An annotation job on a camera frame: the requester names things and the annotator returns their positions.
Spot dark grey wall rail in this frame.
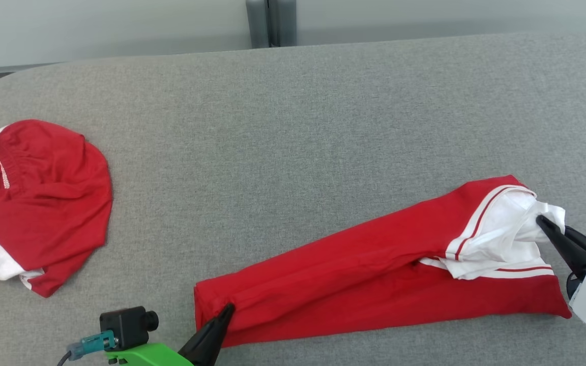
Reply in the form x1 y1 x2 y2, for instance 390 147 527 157
0 63 63 77

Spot red white-trimmed shorts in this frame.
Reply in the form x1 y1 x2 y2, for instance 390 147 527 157
0 119 113 298

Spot grey upright post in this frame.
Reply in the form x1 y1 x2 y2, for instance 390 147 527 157
246 0 272 49
271 0 297 47

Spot teal left camera connector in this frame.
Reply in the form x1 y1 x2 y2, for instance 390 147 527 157
67 330 116 361

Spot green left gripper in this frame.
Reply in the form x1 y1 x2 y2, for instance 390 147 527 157
105 303 236 366

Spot red white sports jersey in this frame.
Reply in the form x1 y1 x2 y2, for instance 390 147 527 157
194 175 572 348

